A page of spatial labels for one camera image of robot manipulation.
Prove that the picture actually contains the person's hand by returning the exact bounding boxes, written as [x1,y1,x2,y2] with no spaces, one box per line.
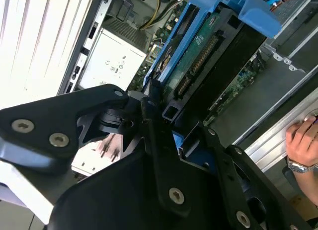
[285,115,318,167]

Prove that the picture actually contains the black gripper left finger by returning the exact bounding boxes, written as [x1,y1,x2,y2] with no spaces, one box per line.
[0,78,194,218]

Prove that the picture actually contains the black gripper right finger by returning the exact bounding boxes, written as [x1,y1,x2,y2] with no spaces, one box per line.
[202,127,313,230]

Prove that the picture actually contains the hard disk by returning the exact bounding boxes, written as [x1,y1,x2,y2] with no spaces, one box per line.
[143,0,283,172]

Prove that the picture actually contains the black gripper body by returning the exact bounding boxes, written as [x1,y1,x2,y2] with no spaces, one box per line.
[47,149,236,230]

